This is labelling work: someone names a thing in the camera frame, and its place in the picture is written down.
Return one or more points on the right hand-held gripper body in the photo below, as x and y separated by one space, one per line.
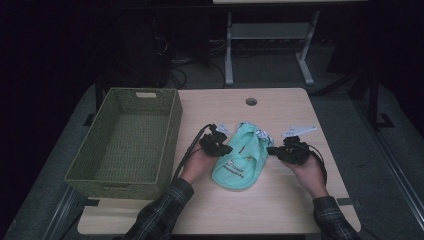
296 153

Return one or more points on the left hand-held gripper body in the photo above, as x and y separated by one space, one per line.
213 143

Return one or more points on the mint green baby garment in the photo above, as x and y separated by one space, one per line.
240 160

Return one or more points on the green woven basket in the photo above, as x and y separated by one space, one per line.
133 146

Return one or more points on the person's left hand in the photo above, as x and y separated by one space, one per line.
196 165

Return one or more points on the person's right hand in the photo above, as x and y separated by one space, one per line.
311 176

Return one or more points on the black metal stand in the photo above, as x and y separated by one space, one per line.
373 100

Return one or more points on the white metal stand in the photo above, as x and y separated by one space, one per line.
266 31

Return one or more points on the metal floor rail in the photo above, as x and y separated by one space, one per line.
61 213
393 166

